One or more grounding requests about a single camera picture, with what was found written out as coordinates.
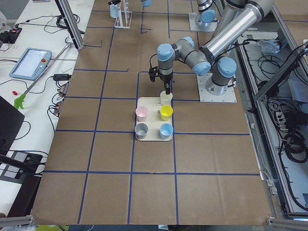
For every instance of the blue teach pendant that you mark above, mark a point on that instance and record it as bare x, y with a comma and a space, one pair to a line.
31, 64

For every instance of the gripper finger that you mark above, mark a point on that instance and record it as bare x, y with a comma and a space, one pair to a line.
114, 2

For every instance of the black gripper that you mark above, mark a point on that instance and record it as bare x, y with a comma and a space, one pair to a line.
166, 79

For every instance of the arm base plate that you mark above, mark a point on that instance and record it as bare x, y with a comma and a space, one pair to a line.
197, 25
211, 93

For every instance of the grey cup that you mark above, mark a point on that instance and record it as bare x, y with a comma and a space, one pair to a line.
141, 130

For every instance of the pink cup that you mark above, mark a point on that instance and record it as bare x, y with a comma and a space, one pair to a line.
142, 113

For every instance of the aluminium frame post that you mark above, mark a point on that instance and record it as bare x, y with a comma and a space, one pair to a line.
70, 22

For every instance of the cream plastic tray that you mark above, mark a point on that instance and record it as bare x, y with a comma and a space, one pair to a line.
153, 120

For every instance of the white wire cup rack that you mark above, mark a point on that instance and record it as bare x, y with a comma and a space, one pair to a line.
123, 14

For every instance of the cream white cup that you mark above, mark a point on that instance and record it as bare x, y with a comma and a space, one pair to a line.
165, 99

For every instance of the black power adapter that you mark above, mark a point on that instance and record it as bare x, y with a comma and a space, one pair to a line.
61, 77

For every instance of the reacher grabber tool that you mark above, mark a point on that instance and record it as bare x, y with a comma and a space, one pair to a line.
18, 103

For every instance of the light blue cup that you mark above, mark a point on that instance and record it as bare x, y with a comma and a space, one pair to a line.
166, 130
114, 11

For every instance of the yellow cup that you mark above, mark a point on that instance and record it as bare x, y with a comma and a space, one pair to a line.
166, 112

